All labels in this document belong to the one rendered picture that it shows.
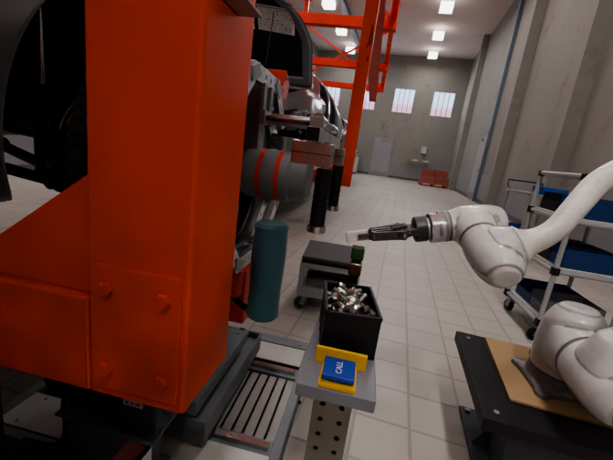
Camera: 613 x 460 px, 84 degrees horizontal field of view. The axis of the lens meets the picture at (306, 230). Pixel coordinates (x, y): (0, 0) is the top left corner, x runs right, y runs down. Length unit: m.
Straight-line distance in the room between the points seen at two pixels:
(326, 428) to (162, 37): 0.92
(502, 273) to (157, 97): 0.77
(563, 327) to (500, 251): 0.42
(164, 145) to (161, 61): 0.10
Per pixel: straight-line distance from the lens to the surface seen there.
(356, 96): 4.67
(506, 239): 0.93
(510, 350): 1.50
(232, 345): 1.30
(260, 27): 4.49
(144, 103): 0.49
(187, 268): 0.49
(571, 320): 1.25
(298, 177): 0.90
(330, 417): 1.01
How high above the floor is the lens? 0.93
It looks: 13 degrees down
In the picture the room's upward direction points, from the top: 8 degrees clockwise
